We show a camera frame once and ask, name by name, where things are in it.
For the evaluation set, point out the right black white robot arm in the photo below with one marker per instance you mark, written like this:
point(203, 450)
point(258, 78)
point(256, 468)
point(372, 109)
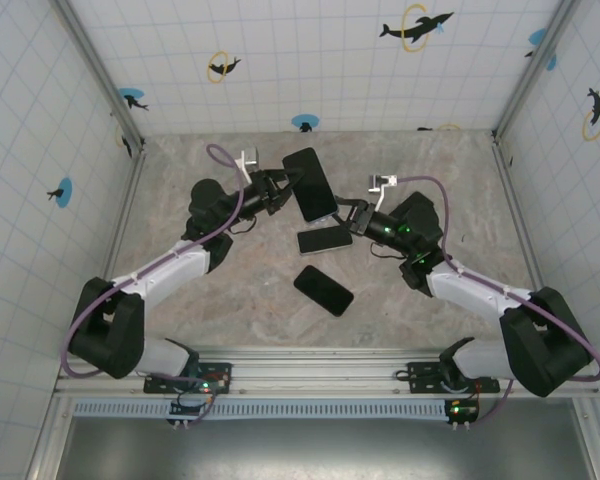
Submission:
point(470, 290)

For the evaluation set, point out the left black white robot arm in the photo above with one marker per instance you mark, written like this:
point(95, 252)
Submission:
point(170, 270)

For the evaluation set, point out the grey metal panel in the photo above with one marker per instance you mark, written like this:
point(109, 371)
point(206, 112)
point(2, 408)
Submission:
point(320, 450)

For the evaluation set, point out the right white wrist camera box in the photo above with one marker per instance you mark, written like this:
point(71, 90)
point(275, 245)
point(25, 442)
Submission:
point(382, 181)

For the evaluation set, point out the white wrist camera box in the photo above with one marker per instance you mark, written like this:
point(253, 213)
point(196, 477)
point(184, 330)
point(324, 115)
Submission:
point(382, 181)
point(247, 159)

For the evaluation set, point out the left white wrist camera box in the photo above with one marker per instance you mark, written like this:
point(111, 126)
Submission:
point(247, 159)

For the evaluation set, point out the left aluminium side rail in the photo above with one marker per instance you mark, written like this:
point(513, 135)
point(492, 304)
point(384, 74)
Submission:
point(130, 200)

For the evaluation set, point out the aluminium side rail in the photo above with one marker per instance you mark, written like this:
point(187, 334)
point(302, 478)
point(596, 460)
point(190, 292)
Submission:
point(130, 200)
point(512, 195)

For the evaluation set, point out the right aluminium side rail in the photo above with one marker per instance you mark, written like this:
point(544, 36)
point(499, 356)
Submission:
point(512, 195)

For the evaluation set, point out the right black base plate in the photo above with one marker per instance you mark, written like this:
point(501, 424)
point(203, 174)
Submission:
point(420, 372)

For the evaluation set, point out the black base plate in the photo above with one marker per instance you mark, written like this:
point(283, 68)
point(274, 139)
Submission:
point(152, 386)
point(420, 372)

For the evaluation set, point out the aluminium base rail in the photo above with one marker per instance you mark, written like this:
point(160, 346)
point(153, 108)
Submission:
point(320, 372)

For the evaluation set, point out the left aluminium corner post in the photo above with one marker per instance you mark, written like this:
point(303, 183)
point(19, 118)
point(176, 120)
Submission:
point(100, 70)

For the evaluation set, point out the aluminium corner post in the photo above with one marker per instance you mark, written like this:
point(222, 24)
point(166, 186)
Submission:
point(535, 65)
point(100, 70)

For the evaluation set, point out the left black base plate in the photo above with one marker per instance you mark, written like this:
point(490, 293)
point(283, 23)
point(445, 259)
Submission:
point(152, 386)

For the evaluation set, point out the right aluminium corner post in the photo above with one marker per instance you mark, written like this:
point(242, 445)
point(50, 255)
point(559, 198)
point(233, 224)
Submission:
point(535, 65)

